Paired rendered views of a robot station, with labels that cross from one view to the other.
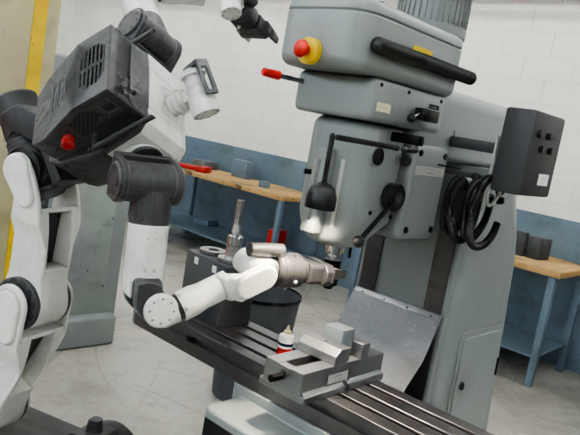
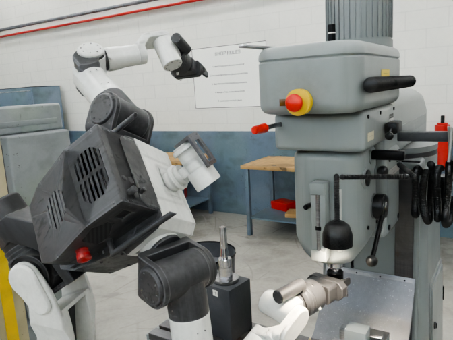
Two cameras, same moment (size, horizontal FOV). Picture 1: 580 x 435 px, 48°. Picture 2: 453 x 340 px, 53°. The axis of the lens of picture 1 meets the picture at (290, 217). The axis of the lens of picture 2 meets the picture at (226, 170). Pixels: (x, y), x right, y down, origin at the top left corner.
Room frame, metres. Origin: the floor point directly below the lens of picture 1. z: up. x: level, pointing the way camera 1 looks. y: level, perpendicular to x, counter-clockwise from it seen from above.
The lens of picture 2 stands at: (0.52, 0.34, 1.80)
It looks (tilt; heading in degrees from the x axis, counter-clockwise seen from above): 10 degrees down; 352
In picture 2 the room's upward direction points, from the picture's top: 3 degrees counter-clockwise
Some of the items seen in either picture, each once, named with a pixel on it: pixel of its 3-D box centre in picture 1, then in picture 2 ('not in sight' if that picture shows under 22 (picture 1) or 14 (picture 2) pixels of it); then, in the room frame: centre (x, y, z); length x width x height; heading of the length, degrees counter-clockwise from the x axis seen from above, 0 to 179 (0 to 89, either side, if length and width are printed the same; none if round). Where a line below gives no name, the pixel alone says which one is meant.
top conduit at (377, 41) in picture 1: (427, 63); (391, 82); (1.63, -0.26, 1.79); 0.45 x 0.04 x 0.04; 139
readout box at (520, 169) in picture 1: (530, 154); not in sight; (1.70, -0.58, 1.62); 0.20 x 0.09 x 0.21; 139
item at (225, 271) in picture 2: (233, 248); (225, 268); (1.98, 0.15, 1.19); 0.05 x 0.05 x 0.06
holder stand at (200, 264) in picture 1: (217, 284); (216, 300); (2.01, 0.19, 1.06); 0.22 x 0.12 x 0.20; 42
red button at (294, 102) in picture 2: (302, 48); (294, 102); (1.50, 0.04, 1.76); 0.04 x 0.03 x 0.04; 49
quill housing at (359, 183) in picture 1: (348, 182); (334, 201); (1.70, -0.13, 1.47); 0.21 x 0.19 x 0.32; 49
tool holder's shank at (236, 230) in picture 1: (238, 217); (223, 242); (1.98, 0.15, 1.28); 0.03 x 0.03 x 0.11
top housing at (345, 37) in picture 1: (375, 49); (334, 78); (1.71, -0.14, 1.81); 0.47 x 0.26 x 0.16; 139
